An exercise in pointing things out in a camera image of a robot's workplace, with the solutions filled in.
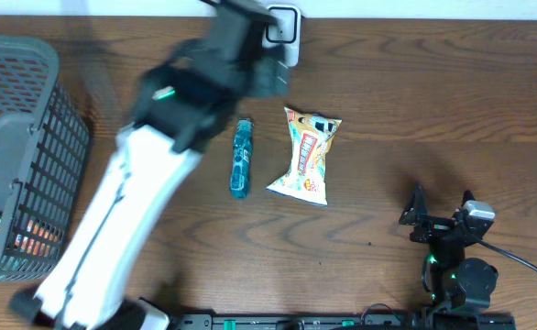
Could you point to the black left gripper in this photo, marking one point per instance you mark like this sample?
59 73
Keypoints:
279 76

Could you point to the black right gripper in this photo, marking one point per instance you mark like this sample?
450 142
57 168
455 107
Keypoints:
433 226

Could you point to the yellow snack bag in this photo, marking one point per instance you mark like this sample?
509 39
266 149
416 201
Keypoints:
311 139

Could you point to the teal plastic bottle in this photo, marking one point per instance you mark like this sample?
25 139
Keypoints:
242 147

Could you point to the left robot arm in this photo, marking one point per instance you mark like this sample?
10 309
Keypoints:
181 105

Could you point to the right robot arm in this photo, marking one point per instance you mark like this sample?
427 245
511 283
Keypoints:
460 286

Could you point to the white barcode scanner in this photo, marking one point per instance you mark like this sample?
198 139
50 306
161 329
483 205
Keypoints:
286 33

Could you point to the grey plastic mesh basket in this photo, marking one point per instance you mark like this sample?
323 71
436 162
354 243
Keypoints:
44 147

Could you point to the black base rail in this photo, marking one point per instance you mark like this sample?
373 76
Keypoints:
372 320

